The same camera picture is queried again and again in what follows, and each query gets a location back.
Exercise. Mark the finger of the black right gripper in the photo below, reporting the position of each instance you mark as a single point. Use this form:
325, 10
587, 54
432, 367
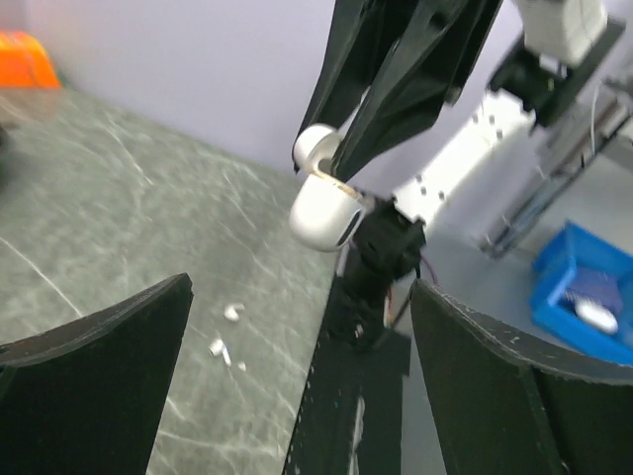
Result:
361, 35
425, 69

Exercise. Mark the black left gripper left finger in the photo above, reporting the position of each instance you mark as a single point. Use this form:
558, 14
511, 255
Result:
87, 397

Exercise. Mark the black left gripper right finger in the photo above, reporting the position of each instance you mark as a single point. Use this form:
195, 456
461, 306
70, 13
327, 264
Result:
507, 402

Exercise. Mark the white earbud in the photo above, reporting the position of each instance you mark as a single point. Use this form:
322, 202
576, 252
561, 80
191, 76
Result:
218, 348
232, 312

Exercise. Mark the white earbuds charging case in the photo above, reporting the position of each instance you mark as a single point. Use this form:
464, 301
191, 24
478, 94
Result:
326, 212

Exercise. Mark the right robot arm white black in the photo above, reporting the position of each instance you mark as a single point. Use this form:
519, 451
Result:
561, 45

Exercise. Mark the blue plastic bin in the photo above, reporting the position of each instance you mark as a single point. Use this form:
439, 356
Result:
583, 294

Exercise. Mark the orange juice box far right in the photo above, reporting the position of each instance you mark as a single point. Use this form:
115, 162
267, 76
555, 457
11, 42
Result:
25, 63

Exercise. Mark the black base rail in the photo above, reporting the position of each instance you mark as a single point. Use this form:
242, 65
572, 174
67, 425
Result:
350, 417

